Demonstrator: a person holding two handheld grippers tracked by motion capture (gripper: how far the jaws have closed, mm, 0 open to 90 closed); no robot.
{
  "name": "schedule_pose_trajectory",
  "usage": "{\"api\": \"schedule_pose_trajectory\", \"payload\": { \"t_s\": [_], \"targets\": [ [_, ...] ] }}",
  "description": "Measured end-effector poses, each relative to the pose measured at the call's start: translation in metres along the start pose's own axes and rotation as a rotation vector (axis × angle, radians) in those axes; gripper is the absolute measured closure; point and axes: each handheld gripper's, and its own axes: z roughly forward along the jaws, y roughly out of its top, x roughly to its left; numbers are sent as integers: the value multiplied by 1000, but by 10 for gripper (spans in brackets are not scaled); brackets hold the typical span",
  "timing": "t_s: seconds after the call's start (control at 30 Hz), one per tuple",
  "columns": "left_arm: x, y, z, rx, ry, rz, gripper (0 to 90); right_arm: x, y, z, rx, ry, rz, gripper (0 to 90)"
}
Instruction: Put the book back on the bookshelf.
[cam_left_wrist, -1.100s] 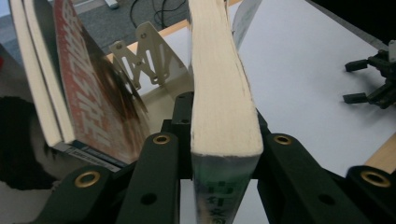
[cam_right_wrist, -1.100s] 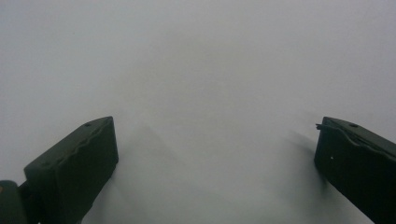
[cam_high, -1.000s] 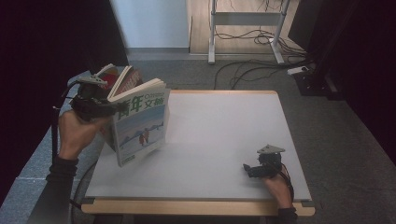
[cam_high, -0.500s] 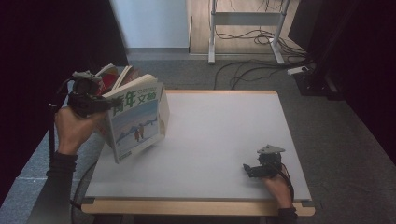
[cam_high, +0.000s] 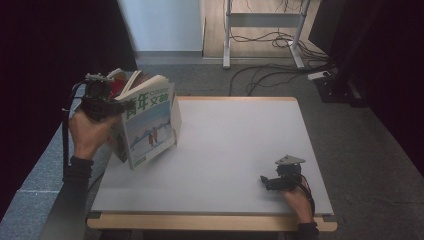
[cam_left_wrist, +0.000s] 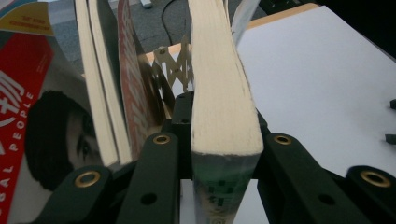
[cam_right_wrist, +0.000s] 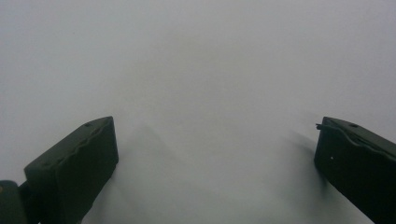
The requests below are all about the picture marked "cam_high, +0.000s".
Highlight cream expandable metal book rack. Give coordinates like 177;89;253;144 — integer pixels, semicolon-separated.
169;96;183;148

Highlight dark blue illustrated magazine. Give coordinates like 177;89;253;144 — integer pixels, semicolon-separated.
121;69;143;98

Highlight grey metal desk frame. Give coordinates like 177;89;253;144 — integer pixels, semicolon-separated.
222;0;306;70

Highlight hand-held gripper cable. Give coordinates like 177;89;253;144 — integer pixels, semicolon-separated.
297;175;317;218
60;80;88;178

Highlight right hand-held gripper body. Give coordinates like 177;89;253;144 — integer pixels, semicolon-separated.
272;154;307;192

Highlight red illustrated magazine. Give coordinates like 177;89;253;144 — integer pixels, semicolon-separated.
106;70;153;165

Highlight dark curtain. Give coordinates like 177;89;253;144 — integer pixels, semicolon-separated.
0;0;139;222
308;0;424;168

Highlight white book green print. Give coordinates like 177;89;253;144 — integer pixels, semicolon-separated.
114;74;178;171

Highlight black floor cables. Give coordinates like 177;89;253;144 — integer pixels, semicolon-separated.
227;0;337;98

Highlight black stand with base plate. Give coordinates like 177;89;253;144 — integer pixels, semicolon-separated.
313;0;372;105

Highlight left hand-held gripper cable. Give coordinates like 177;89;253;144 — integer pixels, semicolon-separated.
60;80;88;178

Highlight person's left hand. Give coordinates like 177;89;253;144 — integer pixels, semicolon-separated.
67;108;123;162

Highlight person's right hand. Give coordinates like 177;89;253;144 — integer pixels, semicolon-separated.
280;186;315;226

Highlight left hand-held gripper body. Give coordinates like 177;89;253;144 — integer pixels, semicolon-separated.
79;72;127;123

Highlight white power strip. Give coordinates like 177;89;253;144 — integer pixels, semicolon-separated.
306;70;332;82

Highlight right hand-held gripper cable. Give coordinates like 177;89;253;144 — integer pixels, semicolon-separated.
297;175;317;218

